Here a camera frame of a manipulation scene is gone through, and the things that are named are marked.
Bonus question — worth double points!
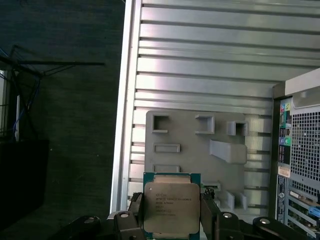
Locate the black PC case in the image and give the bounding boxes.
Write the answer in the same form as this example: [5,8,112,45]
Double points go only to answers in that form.
[271,67,320,240]

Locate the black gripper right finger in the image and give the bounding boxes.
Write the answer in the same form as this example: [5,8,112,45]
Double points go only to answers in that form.
[200,187,311,240]

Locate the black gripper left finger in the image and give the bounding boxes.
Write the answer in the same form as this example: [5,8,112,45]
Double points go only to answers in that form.
[59,191,145,240]

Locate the black floor box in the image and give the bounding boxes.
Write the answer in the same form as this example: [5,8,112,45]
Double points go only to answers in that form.
[0,138,50,227]

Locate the grey parts rack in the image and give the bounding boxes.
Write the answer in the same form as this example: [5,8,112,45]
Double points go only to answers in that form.
[145,110,248,212]

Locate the black metal frame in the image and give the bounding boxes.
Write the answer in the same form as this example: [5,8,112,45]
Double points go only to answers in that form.
[0,44,106,141]

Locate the silver green CPU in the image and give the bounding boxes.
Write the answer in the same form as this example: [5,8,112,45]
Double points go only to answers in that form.
[142,171,202,237]

